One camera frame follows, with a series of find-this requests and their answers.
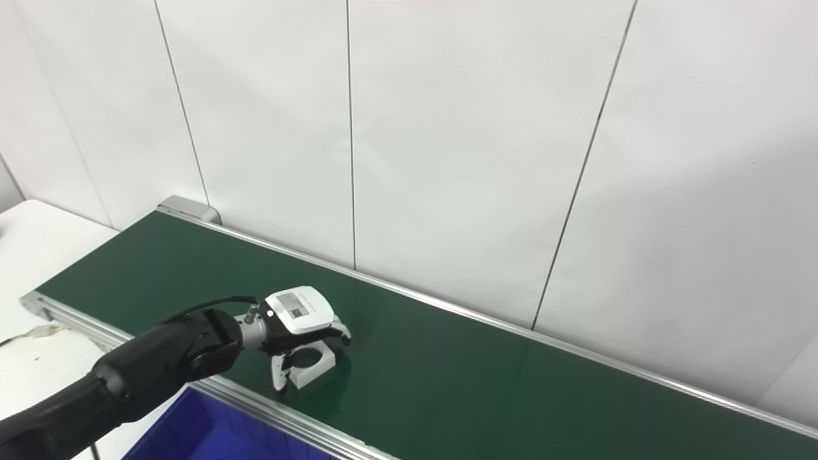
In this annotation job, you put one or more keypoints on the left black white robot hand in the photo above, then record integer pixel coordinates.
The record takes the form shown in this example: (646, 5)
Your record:
(297, 310)

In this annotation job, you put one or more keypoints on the white square part with hole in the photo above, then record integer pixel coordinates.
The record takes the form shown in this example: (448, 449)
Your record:
(316, 369)

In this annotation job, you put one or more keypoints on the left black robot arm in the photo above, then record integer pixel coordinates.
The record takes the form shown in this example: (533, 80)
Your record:
(147, 364)

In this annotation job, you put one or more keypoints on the green conveyor belt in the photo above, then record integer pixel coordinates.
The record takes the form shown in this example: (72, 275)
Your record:
(479, 383)
(255, 399)

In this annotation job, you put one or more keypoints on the blue plastic bin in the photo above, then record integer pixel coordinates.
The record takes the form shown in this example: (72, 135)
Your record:
(204, 428)

